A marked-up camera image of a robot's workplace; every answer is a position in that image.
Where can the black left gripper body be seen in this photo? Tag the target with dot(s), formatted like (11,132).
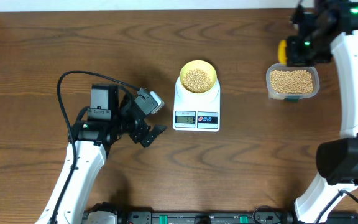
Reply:
(126,122)

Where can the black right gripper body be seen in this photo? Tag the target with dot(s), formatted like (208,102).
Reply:
(307,51)

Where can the yellow measuring scoop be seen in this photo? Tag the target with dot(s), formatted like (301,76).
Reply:
(282,52)

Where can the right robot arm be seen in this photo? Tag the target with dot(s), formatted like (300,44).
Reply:
(328,34)

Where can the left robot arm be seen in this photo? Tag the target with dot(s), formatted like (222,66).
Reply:
(112,113)

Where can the white digital kitchen scale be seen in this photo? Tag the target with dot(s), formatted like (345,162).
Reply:
(197,111)

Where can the soybeans in bowl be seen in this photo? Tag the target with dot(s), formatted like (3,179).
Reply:
(197,81)

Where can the pale yellow bowl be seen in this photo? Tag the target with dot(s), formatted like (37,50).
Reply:
(200,64)

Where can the soybeans in container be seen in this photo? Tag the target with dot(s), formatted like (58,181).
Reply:
(291,82)

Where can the clear plastic container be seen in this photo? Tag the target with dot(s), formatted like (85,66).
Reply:
(280,96)

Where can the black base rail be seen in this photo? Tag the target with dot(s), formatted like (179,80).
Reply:
(109,213)

